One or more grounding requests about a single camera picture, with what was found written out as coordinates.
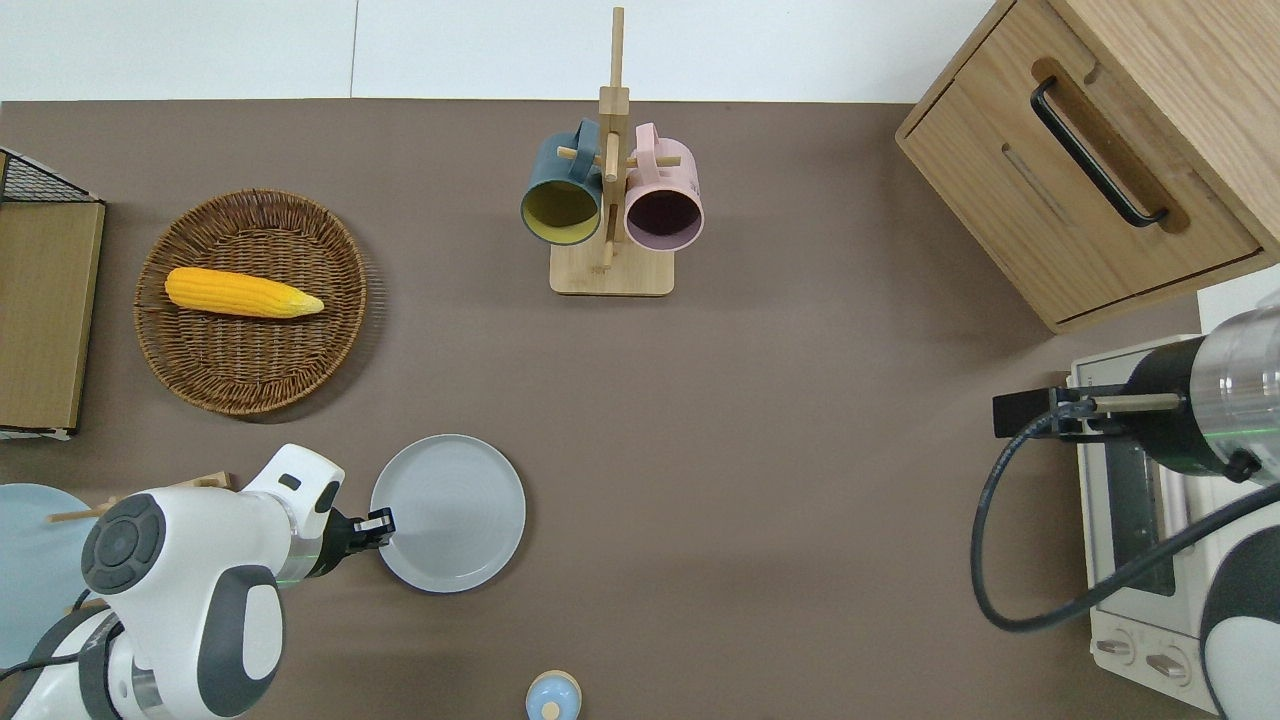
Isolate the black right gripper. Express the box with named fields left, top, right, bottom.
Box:
left=993, top=384, right=1133, bottom=443

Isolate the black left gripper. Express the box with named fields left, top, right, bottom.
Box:
left=330, top=508, right=398, bottom=557

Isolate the gray round plate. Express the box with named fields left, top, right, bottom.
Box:
left=370, top=434, right=527, bottom=594

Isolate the wooden plate rack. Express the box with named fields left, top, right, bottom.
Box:
left=48, top=472, right=233, bottom=524

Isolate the light blue round plate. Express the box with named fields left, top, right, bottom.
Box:
left=0, top=483, right=98, bottom=669

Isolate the white toaster oven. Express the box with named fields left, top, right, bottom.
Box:
left=1067, top=335, right=1280, bottom=717

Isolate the brown wicker basket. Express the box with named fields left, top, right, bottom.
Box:
left=134, top=189, right=369, bottom=416

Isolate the wooden drawer cabinet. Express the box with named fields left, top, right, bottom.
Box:
left=896, top=0, right=1280, bottom=334

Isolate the yellow corn cob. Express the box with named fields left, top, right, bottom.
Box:
left=165, top=267, right=325, bottom=320

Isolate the wooden mug tree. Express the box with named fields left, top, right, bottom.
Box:
left=550, top=7, right=682, bottom=296

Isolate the dark teal mug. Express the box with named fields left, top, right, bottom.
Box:
left=520, top=120, right=607, bottom=247

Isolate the pink mug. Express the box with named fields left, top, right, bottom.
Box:
left=624, top=123, right=705, bottom=253

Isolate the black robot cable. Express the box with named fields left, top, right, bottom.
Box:
left=971, top=404, right=1280, bottom=633

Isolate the black cabinet handle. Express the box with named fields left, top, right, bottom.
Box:
left=1030, top=77, right=1170, bottom=229

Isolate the black wire basket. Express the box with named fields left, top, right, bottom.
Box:
left=0, top=148, right=103, bottom=205

